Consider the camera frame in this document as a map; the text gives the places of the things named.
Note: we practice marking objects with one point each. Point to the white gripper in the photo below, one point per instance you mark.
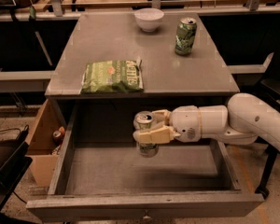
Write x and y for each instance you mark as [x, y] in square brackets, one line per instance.
[185, 122]

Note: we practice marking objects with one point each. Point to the white green 7up can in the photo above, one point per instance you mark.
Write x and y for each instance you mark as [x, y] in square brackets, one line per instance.
[145, 120]

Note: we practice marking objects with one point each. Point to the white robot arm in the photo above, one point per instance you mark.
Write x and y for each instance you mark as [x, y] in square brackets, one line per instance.
[240, 122]

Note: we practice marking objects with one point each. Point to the open grey top drawer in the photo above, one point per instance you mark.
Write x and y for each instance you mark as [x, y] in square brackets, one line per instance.
[101, 175]

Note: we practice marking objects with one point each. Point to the green soda can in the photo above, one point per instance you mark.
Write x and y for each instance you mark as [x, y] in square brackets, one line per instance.
[185, 35]

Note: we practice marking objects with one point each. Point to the can in cardboard box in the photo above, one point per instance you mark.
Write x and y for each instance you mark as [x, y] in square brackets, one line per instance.
[57, 136]

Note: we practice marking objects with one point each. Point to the grey cabinet with drawers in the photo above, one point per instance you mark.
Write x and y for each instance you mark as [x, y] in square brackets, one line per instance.
[114, 35]

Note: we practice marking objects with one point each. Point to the green chip bag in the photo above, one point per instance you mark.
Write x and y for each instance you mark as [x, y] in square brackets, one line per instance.
[112, 77]

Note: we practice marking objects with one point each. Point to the white bowl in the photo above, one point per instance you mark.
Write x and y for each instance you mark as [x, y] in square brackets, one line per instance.
[148, 19]

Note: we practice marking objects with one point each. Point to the black office chair base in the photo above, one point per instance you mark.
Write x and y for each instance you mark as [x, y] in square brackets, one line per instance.
[272, 90]

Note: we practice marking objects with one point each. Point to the cardboard box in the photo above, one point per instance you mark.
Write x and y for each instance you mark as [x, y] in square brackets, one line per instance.
[42, 142]

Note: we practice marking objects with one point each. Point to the black equipment at left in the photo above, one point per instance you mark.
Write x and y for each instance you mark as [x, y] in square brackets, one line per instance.
[13, 165]

